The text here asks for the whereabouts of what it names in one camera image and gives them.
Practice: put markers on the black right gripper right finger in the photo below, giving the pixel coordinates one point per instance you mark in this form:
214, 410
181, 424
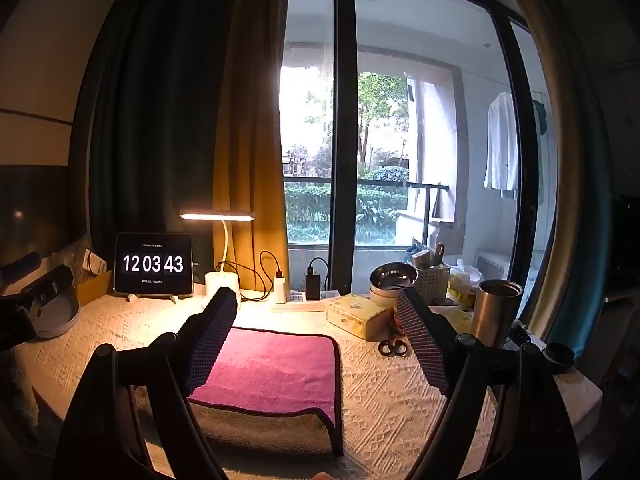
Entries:
532, 436

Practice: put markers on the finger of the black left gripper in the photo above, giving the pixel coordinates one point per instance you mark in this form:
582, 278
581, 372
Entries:
20, 311

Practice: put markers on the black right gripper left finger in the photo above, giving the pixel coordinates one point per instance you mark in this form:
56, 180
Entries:
101, 436

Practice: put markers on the pink and grey towel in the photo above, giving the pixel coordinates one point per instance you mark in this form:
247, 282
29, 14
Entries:
273, 393

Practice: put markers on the grey round dish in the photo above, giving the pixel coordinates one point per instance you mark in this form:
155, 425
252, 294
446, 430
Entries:
57, 317

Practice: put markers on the cardboard box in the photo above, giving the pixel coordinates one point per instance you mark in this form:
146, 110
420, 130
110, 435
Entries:
93, 280

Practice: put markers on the tablet showing clock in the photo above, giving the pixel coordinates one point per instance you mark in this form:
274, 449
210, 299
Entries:
153, 264

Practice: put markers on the steel tumbler cup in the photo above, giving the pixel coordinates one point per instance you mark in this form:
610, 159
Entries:
495, 309

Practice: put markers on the cream knitted tablecloth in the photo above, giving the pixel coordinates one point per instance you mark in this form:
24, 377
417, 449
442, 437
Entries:
388, 408

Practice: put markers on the black scissors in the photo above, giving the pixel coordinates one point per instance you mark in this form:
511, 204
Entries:
394, 344

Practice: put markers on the yellow tissue packet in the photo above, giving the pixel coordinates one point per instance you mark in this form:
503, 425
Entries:
464, 282

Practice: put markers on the white plastic basket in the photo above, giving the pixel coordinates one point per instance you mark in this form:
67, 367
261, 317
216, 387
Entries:
432, 283

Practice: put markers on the white desk lamp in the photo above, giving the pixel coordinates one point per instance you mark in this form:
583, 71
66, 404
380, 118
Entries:
219, 277

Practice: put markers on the yellow tissue box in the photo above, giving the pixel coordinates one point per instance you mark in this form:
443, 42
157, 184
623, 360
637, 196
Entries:
359, 316

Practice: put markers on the white bowl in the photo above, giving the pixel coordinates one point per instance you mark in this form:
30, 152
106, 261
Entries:
384, 297

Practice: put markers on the stainless steel bowl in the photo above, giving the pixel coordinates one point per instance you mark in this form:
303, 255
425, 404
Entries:
393, 275

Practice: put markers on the dark green curtain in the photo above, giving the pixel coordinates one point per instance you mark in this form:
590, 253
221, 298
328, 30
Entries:
153, 129

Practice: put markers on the white power strip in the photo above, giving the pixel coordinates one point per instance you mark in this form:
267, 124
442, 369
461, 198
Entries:
296, 301

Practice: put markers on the mustard yellow curtain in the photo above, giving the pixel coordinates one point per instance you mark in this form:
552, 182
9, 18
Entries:
248, 173

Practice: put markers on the white hanging shirt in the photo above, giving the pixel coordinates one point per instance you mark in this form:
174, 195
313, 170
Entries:
501, 172

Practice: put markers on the white charger with cable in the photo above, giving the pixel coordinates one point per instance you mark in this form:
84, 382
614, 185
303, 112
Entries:
278, 282

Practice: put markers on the black charger with cable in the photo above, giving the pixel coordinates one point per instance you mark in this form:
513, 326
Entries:
313, 281

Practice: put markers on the black window frame post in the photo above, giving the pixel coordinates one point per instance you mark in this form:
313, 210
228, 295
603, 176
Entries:
345, 147

